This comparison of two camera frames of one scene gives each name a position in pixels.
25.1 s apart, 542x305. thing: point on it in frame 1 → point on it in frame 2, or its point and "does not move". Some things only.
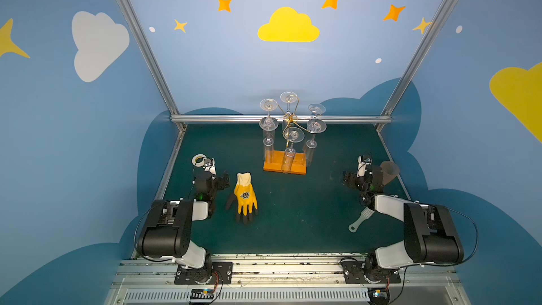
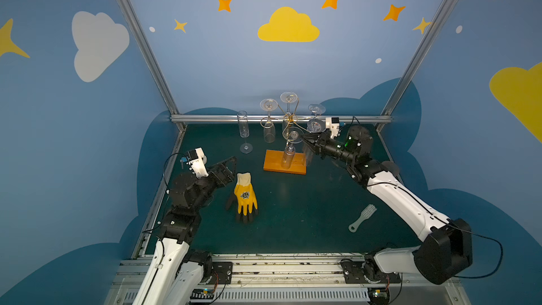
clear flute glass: x=269 y=125 → x=243 y=128
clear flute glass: x=315 y=126 does not move
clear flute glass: x=292 y=134 does not move
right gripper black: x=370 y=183 → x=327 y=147
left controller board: x=202 y=294 does not move
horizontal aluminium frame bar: x=281 y=118 does not move
